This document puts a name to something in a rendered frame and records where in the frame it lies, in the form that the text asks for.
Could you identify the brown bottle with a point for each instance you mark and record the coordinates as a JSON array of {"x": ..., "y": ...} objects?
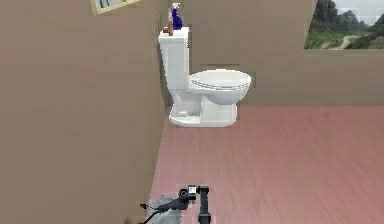
[{"x": 170, "y": 26}]

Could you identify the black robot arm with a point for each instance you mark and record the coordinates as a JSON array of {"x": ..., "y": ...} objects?
[{"x": 204, "y": 206}]

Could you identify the white toilet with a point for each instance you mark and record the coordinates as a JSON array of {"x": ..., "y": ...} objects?
[{"x": 206, "y": 90}]

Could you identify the purple spray bottle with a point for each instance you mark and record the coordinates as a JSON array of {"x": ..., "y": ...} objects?
[{"x": 176, "y": 20}]

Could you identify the window with mountain view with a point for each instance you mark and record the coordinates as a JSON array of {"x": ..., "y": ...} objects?
[{"x": 346, "y": 26}]

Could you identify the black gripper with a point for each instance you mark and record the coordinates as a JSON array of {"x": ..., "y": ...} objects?
[{"x": 182, "y": 195}]

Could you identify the yellow framed wall picture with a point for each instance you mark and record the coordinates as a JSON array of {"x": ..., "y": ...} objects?
[{"x": 111, "y": 5}]

